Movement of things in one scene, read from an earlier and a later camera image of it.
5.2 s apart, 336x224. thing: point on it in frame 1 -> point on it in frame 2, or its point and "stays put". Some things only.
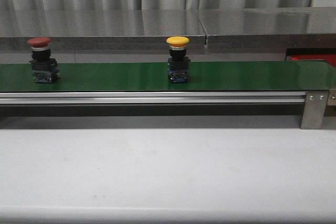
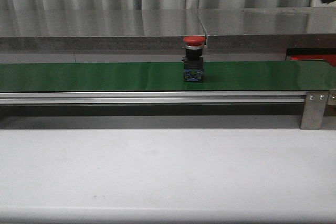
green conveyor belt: x=145 y=77 stays put
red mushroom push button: x=45 y=69 -> x=193 y=61
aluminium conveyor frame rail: x=150 y=98 stays put
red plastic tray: x=331 y=58 stays put
